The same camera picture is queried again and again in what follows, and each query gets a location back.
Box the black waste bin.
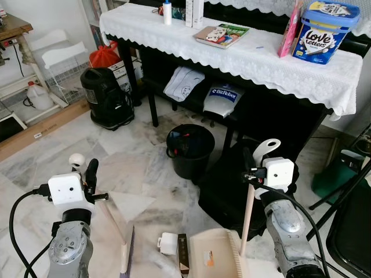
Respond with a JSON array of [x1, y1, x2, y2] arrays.
[[166, 124, 216, 180]]

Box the wooden top white frame table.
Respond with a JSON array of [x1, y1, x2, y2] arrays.
[[0, 13, 69, 131]]

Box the black vacuum cleaner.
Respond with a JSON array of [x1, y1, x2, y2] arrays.
[[80, 67, 135, 131]]

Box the brown rectangular block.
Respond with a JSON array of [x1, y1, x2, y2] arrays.
[[178, 233, 190, 276]]

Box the red plastic bag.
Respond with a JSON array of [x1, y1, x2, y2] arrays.
[[89, 45, 121, 69]]

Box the green bag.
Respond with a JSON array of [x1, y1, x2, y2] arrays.
[[311, 159, 363, 197]]

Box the large black case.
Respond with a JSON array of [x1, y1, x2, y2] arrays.
[[198, 138, 305, 241]]

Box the plain white bag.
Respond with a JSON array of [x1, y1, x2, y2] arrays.
[[164, 65, 205, 103]]

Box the white bottle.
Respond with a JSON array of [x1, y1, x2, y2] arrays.
[[163, 0, 173, 26]]

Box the white lace piano cover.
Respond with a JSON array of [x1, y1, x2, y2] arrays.
[[206, 0, 371, 36]]

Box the small white trash piece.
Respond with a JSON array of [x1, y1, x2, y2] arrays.
[[158, 233, 179, 256]]

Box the white lace tablecloth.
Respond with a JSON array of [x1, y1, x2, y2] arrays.
[[100, 3, 363, 119]]

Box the translucent plastic jug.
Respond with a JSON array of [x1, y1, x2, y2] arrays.
[[26, 81, 54, 111]]

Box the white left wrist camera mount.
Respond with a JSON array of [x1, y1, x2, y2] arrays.
[[48, 172, 96, 210]]

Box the green picture book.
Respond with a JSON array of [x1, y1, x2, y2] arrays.
[[193, 23, 250, 50]]

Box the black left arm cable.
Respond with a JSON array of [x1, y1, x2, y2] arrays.
[[9, 185, 56, 278]]

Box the pink packet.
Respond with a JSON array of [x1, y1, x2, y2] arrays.
[[277, 0, 304, 58]]

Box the blue Love Letters tub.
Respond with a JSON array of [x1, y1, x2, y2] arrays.
[[292, 0, 361, 65]]

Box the black folding chair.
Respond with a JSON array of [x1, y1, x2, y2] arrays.
[[307, 148, 371, 278]]

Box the white wire rack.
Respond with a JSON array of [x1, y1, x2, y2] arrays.
[[29, 28, 92, 108]]

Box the long brown cardboard box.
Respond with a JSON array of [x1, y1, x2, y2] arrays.
[[0, 98, 92, 163]]

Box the white BitRobot bag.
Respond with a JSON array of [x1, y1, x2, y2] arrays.
[[203, 84, 245, 119]]

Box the upright white boxes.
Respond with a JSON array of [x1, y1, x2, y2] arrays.
[[185, 0, 205, 29]]

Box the beige long-handled dustpan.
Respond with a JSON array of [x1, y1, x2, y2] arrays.
[[188, 138, 283, 278]]

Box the white framed dark panel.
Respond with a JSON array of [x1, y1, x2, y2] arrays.
[[0, 110, 27, 142]]

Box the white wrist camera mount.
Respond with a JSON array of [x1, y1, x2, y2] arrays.
[[48, 172, 96, 210], [255, 157, 297, 193]]

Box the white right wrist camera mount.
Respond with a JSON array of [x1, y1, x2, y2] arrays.
[[255, 157, 297, 193]]

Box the beige broom with purple bristles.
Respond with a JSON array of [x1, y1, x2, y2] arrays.
[[68, 152, 136, 278]]

